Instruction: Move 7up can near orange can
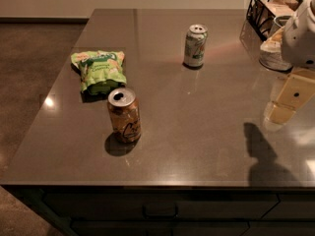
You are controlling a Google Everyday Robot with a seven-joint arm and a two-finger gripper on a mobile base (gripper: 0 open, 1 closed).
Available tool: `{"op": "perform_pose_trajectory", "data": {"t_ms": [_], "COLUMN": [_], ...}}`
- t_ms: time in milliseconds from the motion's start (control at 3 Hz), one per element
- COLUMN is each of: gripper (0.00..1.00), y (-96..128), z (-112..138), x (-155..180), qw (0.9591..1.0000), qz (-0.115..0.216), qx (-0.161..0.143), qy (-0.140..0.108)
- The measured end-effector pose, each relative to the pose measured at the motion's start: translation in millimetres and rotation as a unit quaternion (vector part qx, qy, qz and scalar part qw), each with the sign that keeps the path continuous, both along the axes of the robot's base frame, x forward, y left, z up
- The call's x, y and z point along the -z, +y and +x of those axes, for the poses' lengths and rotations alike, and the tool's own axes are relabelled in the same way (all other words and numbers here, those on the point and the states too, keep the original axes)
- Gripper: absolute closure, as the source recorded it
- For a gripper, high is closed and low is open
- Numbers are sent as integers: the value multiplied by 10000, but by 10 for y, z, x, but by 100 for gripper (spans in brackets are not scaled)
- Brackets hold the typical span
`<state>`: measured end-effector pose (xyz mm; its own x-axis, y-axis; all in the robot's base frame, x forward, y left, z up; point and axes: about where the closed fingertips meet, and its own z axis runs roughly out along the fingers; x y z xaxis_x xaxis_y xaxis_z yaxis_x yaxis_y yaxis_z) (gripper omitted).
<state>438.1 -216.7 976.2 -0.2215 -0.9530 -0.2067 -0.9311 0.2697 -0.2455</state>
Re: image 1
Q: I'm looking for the orange soda can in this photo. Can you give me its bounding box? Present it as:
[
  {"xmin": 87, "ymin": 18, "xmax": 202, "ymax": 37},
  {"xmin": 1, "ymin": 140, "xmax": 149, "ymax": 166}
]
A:
[{"xmin": 107, "ymin": 88, "xmax": 141, "ymax": 144}]

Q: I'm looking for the black wire basket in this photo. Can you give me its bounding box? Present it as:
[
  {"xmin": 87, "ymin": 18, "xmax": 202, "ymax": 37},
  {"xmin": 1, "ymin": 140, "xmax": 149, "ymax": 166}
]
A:
[{"xmin": 246, "ymin": 0, "xmax": 299, "ymax": 41}]

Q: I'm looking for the green chip bag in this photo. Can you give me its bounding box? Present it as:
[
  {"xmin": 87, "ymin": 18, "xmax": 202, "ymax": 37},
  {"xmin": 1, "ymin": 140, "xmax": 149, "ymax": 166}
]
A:
[{"xmin": 71, "ymin": 50, "xmax": 127, "ymax": 95}]

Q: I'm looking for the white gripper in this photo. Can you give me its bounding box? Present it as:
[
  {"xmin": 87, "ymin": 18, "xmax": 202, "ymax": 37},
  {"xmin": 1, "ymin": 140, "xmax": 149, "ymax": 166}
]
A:
[{"xmin": 264, "ymin": 0, "xmax": 315, "ymax": 126}]

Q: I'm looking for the green white 7up can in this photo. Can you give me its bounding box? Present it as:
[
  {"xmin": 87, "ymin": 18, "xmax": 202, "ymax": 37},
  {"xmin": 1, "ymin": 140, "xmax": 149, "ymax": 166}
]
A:
[{"xmin": 183, "ymin": 24, "xmax": 208, "ymax": 68}]

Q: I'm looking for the dark cabinet drawer handle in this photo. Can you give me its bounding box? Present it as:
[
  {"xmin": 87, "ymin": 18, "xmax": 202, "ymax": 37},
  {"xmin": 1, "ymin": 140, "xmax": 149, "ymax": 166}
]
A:
[{"xmin": 143, "ymin": 203, "xmax": 178, "ymax": 219}]

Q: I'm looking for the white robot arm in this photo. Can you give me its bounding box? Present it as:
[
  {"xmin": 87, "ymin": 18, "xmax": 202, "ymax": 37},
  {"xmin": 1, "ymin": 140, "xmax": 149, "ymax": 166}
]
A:
[{"xmin": 260, "ymin": 0, "xmax": 315, "ymax": 129}]

